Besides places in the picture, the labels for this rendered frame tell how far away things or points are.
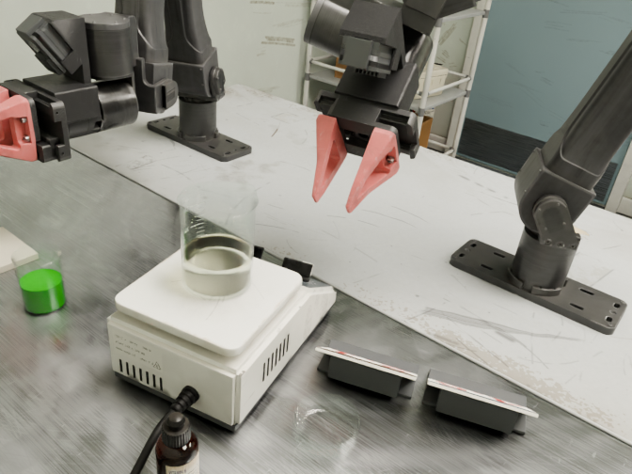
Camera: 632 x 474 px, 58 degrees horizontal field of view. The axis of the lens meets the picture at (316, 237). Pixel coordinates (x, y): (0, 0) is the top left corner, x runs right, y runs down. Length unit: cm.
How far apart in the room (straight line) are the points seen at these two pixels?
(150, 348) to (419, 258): 38
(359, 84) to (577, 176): 25
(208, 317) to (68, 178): 48
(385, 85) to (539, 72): 282
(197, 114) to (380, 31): 52
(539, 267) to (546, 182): 11
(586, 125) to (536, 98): 275
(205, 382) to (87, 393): 12
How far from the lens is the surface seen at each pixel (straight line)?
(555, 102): 337
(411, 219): 83
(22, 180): 91
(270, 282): 50
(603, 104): 64
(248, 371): 46
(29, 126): 67
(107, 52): 70
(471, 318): 66
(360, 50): 51
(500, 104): 347
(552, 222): 65
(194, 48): 92
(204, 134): 99
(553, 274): 71
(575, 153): 65
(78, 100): 69
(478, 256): 76
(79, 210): 81
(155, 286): 50
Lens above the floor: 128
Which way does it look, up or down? 31 degrees down
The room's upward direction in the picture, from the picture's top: 6 degrees clockwise
